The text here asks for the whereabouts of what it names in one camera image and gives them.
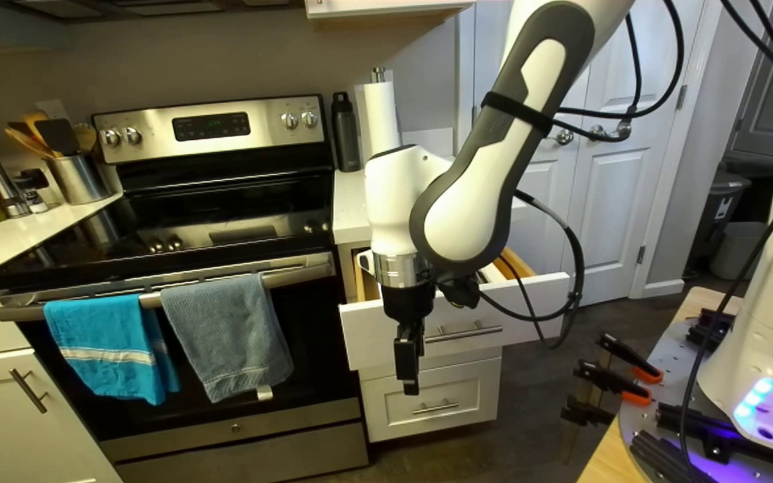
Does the white top drawer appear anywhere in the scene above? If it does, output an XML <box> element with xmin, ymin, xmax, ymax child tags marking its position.
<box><xmin>337</xmin><ymin>258</ymin><xmax>569</xmax><ymax>369</ymax></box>

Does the white panel door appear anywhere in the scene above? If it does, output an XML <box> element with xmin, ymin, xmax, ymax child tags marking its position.
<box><xmin>518</xmin><ymin>0</ymin><xmax>700</xmax><ymax>305</ymax></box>

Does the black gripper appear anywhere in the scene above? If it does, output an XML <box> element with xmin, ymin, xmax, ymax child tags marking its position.
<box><xmin>384</xmin><ymin>285</ymin><xmax>428</xmax><ymax>393</ymax></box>

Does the grey blue towel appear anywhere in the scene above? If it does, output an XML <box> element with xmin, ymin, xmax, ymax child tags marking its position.
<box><xmin>161</xmin><ymin>274</ymin><xmax>296</xmax><ymax>403</ymax></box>

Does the white drawer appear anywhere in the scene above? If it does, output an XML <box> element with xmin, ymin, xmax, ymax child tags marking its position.
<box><xmin>359</xmin><ymin>348</ymin><xmax>502</xmax><ymax>443</ymax></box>
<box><xmin>337</xmin><ymin>258</ymin><xmax>569</xmax><ymax>369</ymax></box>

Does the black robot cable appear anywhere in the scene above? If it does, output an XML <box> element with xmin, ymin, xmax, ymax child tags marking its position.
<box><xmin>477</xmin><ymin>188</ymin><xmax>587</xmax><ymax>348</ymax></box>

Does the bright blue towel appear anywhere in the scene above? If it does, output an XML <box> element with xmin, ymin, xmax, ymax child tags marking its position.
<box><xmin>42</xmin><ymin>295</ymin><xmax>180</xmax><ymax>404</ymax></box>

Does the utensil holder with wooden spoons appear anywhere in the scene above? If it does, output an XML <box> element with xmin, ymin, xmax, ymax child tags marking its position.
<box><xmin>4</xmin><ymin>109</ymin><xmax>106</xmax><ymax>203</ymax></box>

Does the white left cabinet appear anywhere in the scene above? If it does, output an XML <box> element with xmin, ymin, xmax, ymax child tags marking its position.
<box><xmin>0</xmin><ymin>322</ymin><xmax>120</xmax><ymax>483</ymax></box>

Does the black orange clamp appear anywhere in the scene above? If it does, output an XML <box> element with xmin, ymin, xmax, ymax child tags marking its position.
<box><xmin>599</xmin><ymin>333</ymin><xmax>663</xmax><ymax>384</ymax></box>
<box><xmin>577</xmin><ymin>358</ymin><xmax>653</xmax><ymax>407</ymax></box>

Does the white lower drawer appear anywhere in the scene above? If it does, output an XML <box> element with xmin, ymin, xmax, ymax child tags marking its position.
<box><xmin>359</xmin><ymin>348</ymin><xmax>502</xmax><ymax>443</ymax></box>

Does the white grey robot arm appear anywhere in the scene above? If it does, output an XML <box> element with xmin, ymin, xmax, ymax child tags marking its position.
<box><xmin>365</xmin><ymin>0</ymin><xmax>634</xmax><ymax>393</ymax></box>

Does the black water bottle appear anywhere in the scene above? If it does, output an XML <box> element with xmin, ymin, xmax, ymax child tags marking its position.
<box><xmin>329</xmin><ymin>90</ymin><xmax>363</xmax><ymax>171</ymax></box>

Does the paper towel roll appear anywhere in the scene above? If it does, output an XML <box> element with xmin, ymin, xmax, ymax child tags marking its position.
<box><xmin>353</xmin><ymin>66</ymin><xmax>399</xmax><ymax>161</ymax></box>

